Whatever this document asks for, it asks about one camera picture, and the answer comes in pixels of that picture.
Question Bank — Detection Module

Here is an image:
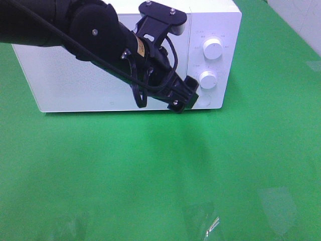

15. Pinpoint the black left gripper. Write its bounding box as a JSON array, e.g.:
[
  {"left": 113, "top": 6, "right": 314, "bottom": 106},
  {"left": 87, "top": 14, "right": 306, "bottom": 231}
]
[{"left": 125, "top": 35, "right": 199, "bottom": 113}]

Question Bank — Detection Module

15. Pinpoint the white microwave knob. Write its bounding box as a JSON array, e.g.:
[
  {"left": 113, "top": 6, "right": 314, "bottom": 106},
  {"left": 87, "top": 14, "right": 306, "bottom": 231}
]
[
  {"left": 199, "top": 71, "right": 217, "bottom": 89},
  {"left": 203, "top": 37, "right": 223, "bottom": 60}
]

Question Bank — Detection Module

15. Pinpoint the white microwave door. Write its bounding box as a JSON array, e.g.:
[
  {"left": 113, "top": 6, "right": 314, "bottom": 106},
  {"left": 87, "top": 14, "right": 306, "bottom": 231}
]
[{"left": 13, "top": 44, "right": 139, "bottom": 112}]

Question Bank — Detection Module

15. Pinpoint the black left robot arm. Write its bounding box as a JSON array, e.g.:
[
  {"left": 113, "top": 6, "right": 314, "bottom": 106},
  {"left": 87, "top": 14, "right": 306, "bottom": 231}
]
[{"left": 1, "top": 1, "right": 199, "bottom": 113}]

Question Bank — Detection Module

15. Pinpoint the round door release button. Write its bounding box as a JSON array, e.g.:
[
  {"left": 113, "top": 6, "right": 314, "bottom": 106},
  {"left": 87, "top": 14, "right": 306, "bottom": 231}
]
[{"left": 197, "top": 94, "right": 212, "bottom": 107}]

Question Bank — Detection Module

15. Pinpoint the white microwave oven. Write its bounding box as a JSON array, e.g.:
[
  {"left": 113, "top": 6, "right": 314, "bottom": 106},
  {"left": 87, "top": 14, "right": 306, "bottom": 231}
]
[{"left": 12, "top": 0, "right": 243, "bottom": 113}]

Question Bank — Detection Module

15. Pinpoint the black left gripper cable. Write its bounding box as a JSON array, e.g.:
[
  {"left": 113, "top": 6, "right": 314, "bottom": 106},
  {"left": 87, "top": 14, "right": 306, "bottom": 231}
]
[{"left": 10, "top": 0, "right": 179, "bottom": 109}]

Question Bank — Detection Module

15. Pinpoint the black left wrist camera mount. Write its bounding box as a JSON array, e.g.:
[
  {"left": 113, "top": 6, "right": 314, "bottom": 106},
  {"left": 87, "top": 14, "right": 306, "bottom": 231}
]
[{"left": 136, "top": 1, "right": 187, "bottom": 45}]

